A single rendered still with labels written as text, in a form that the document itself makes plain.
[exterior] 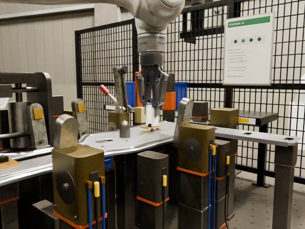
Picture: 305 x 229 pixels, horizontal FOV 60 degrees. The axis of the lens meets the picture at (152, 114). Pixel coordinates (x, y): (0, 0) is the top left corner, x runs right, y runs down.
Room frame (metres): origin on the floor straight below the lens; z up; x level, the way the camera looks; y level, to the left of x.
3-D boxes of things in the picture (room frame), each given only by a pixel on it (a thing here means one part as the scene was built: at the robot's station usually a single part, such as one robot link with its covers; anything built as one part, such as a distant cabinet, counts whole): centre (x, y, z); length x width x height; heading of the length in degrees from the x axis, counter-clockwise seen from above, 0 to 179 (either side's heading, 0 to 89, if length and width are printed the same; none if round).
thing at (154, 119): (0.87, -0.01, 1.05); 0.03 x 0.01 x 0.07; 140
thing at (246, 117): (1.34, -0.13, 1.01); 0.90 x 0.22 x 0.03; 50
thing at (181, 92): (1.43, -0.02, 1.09); 0.30 x 0.17 x 0.13; 59
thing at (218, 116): (1.00, -0.28, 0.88); 0.08 x 0.08 x 0.36; 50
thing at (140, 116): (1.02, 0.05, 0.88); 0.04 x 0.04 x 0.37; 50
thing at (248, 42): (1.23, -0.43, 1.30); 0.23 x 0.02 x 0.31; 50
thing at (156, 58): (0.88, 0.00, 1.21); 0.08 x 0.07 x 0.09; 50
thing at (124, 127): (0.78, 0.08, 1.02); 0.03 x 0.03 x 0.07
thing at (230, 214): (0.86, -0.25, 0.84); 0.05 x 0.05 x 0.29; 50
